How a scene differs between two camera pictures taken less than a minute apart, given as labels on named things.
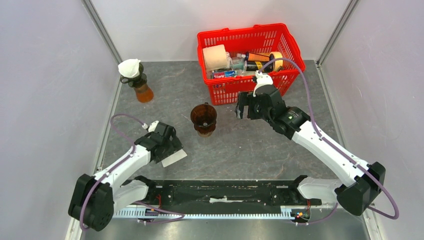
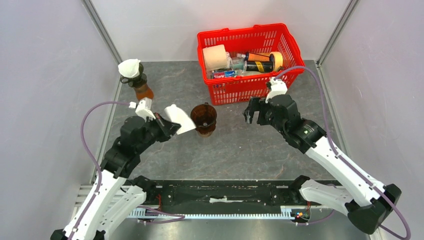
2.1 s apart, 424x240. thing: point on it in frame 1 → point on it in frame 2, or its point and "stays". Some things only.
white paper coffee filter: x=130 y=68 stays
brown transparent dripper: x=204 y=116 stays
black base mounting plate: x=279 y=192 stays
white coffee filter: x=174 y=158 → x=177 y=115
